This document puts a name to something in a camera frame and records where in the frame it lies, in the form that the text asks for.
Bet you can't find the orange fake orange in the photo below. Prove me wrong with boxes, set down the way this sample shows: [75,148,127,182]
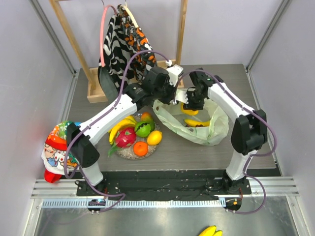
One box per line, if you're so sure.
[133,141,148,157]

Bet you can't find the wooden clothes hanger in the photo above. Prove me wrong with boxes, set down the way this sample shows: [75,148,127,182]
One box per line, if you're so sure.
[121,3,139,28]

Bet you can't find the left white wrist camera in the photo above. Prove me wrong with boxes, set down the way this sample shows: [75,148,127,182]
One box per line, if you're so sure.
[165,60,184,87]

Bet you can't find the orange grey camouflage garment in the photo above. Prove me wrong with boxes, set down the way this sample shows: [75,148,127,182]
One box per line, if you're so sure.
[118,4,157,82]

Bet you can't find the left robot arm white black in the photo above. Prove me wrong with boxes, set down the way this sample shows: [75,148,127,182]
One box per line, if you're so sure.
[66,65,183,196]

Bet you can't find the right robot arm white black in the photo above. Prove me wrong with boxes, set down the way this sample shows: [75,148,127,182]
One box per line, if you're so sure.
[184,68,268,194]

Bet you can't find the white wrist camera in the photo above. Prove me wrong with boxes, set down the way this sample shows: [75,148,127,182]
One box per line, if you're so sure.
[172,89,189,105]
[165,60,184,87]

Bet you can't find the yellow fake banana bunch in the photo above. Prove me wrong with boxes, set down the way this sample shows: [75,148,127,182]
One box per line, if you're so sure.
[109,116,136,145]

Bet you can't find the glass plate with rice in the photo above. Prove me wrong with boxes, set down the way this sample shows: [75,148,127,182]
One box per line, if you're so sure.
[115,113,162,160]

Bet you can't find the green red fake mango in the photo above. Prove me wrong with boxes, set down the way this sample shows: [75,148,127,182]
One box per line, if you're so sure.
[140,112,154,123]

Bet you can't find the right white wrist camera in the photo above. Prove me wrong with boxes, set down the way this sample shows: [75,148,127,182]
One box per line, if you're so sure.
[172,89,189,105]

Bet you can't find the green fake lime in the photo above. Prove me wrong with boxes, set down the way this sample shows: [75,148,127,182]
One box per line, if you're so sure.
[134,121,151,138]

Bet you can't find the yellow fake bell pepper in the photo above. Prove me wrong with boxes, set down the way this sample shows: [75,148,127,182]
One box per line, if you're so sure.
[181,103,199,116]

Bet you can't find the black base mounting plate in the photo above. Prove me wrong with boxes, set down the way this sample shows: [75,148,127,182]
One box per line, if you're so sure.
[76,169,252,201]

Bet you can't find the pink clothes hanger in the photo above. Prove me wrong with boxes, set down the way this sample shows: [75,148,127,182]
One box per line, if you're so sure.
[99,4,117,67]

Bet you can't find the colourful cartoon print cloth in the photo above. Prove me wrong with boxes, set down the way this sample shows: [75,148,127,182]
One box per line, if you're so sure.
[41,120,73,183]

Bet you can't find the green avocado print plastic bag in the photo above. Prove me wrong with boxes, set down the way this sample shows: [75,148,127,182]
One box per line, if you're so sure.
[153,99,229,146]

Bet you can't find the red fake dragon fruit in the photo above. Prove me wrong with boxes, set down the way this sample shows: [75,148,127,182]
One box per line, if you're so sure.
[108,126,136,156]

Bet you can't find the wooden clothes rack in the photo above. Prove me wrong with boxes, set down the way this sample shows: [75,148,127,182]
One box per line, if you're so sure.
[49,0,188,104]

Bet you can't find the black white zebra garment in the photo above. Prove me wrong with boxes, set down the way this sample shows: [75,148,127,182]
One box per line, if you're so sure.
[97,13,131,102]

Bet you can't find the dark fake grapes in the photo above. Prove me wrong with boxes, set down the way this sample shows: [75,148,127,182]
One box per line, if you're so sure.
[186,124,204,127]

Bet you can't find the yellow fake lemon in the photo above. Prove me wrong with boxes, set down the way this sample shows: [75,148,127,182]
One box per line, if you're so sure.
[147,130,162,146]

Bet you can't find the white slotted cable duct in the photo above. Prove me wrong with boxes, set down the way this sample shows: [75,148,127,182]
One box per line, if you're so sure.
[42,198,226,208]

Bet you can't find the yellow bananas at bottom edge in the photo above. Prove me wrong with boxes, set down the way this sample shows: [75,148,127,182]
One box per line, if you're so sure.
[198,225,223,236]

